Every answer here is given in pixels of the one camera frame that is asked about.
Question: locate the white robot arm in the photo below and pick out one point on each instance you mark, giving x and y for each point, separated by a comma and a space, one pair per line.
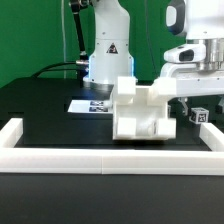
196, 20

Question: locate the white tagged cube right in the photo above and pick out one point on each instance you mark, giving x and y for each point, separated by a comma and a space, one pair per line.
199, 115

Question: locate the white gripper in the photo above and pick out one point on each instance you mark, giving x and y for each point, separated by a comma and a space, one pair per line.
198, 69

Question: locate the black raised platform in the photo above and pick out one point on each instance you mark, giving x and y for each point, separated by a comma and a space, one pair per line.
46, 100

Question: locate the white flat tag board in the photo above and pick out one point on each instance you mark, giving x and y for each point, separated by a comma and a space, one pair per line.
89, 106

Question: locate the white chair seat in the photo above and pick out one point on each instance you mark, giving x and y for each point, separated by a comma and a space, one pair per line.
146, 119

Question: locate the white chair back frame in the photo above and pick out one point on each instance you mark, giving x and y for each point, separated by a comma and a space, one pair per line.
126, 91

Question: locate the white U-shaped boundary fence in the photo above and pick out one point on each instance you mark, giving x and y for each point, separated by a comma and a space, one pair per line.
89, 161

